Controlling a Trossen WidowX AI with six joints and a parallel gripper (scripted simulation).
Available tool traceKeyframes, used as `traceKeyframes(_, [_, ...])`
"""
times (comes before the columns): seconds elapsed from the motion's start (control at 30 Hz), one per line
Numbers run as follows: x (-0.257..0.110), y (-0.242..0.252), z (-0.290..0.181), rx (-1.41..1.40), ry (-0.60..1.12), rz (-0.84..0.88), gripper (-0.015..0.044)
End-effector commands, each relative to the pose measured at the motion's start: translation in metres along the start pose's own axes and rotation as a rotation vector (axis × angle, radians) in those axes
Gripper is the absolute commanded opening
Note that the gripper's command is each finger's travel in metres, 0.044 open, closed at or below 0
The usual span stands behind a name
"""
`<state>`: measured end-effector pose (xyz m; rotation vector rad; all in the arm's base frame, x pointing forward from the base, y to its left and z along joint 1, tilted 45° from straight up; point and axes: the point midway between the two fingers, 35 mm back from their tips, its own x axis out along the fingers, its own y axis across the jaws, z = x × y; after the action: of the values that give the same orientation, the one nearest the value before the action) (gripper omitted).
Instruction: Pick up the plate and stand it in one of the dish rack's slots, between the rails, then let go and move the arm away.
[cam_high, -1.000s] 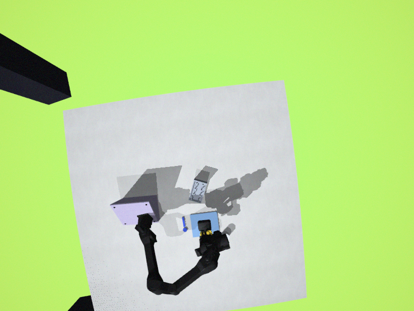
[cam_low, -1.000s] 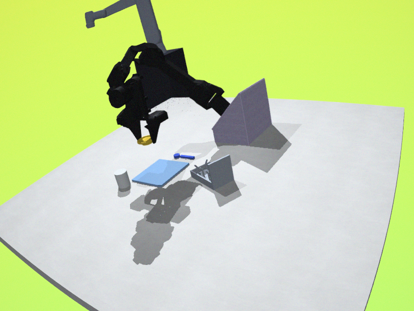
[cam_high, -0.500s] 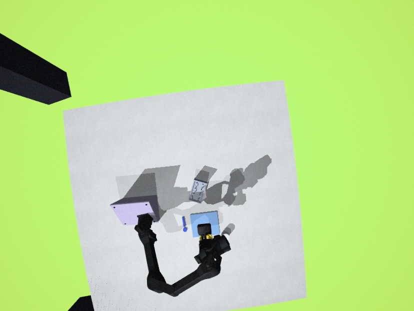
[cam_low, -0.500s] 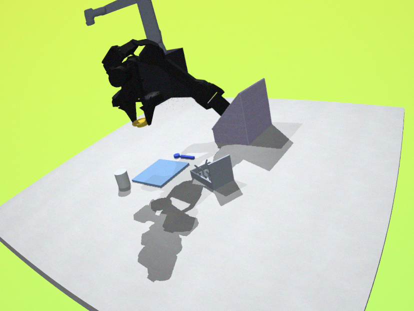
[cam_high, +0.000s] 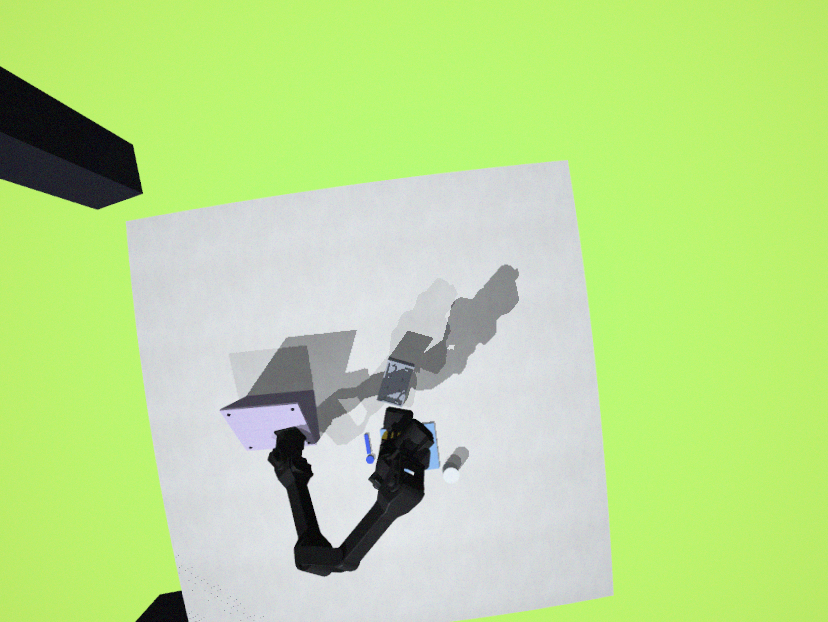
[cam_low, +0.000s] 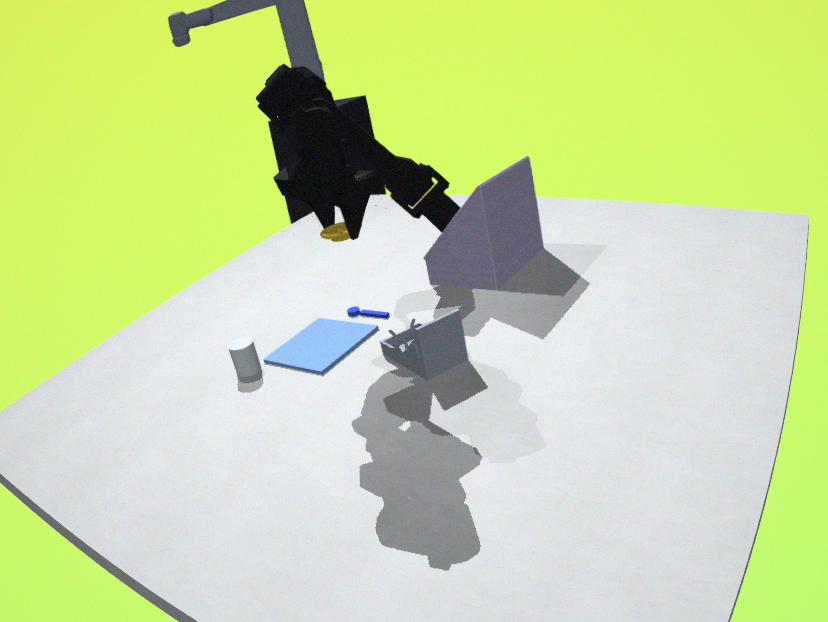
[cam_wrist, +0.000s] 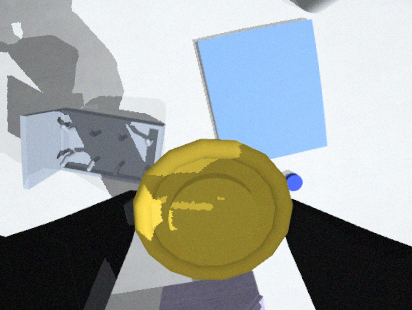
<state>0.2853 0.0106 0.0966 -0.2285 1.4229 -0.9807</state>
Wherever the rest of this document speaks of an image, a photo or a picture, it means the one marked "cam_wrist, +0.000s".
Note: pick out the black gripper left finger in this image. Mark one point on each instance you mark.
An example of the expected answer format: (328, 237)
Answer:
(70, 263)

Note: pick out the yellow plate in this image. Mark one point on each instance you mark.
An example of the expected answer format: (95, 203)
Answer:
(212, 209)

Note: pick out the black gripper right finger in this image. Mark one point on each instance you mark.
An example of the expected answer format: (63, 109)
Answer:
(346, 267)

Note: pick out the light blue flat mat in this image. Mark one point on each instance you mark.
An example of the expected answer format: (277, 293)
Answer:
(265, 88)

